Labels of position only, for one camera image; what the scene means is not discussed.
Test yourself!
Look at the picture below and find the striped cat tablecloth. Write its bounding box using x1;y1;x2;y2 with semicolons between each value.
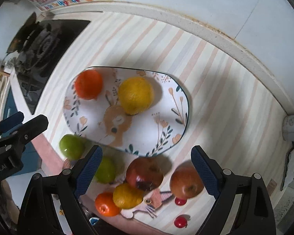
29;11;294;235

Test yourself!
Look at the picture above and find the red-brown apple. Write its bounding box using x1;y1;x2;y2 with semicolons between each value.
169;165;204;200

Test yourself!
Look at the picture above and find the red cherry tomato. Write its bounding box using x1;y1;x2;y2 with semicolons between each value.
175;197;187;206
174;215;188;229

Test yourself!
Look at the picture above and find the yellow pear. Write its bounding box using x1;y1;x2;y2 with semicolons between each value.
113;183;144;209

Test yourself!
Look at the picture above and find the small orange tangerine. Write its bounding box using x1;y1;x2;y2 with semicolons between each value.
74;69;103;100
95;192;121;217

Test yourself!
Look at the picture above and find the dark red apple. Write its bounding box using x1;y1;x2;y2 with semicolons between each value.
126;157;164;192

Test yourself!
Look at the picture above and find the yellow orange fruit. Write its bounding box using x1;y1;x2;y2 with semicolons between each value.
118;76;154;116

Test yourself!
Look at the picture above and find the floral rabbit ceramic plate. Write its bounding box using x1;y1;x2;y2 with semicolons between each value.
63;66;190;157

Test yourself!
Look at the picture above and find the black gas stove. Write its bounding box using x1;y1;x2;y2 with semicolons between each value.
8;12;90;114

